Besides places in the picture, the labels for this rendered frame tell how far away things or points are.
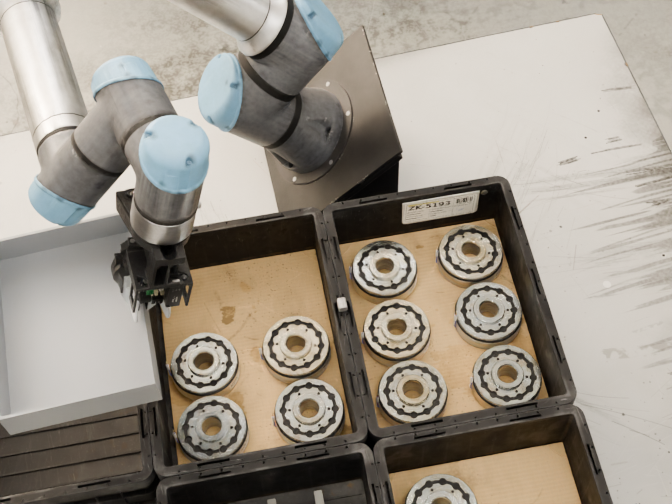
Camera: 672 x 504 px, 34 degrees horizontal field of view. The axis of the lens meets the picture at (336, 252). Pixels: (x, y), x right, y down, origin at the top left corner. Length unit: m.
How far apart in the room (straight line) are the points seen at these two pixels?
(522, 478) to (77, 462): 0.65
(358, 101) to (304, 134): 0.11
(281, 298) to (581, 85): 0.78
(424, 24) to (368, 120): 1.41
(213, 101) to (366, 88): 0.27
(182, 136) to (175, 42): 2.05
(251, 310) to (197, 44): 1.58
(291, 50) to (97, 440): 0.66
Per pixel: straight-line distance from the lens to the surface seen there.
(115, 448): 1.71
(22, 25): 1.54
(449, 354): 1.73
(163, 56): 3.24
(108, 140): 1.30
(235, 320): 1.77
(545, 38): 2.30
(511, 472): 1.66
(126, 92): 1.29
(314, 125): 1.88
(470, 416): 1.58
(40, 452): 1.74
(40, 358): 1.55
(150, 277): 1.35
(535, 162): 2.10
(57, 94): 1.43
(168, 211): 1.26
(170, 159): 1.20
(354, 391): 1.61
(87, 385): 1.51
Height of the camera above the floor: 2.38
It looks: 58 degrees down
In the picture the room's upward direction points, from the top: 3 degrees counter-clockwise
